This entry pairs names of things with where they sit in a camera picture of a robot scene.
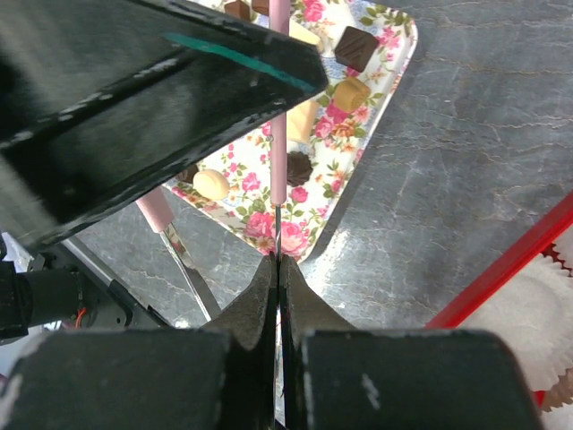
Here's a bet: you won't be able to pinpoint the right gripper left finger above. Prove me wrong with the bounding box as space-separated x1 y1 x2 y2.
1 256 276 429

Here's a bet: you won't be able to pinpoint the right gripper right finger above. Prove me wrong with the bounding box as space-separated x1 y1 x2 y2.
279 256 542 429

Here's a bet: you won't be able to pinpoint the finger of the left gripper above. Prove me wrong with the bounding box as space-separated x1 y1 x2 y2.
1 1 328 246

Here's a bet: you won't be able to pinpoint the pink-tipped metal tongs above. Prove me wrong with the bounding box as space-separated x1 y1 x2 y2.
133 0 292 323

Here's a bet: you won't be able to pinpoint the red chocolate box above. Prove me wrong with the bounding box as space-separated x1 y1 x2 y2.
427 195 572 411

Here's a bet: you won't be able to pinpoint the dark flower-shaped chocolate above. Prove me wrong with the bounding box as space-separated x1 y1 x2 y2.
286 151 313 187

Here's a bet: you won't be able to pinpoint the floral serving tray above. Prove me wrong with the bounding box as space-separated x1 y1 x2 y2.
167 1 418 261

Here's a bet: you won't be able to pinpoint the cream oval chocolate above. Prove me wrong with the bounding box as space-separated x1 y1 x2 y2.
192 169 229 201

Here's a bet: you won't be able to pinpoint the white bar chocolate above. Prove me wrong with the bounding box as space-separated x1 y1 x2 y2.
286 99 320 143

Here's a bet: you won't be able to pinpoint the tan round chocolate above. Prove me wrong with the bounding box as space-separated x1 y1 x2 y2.
332 76 371 113

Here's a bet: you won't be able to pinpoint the dark square chocolate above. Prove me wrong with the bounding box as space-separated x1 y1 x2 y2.
334 26 379 73

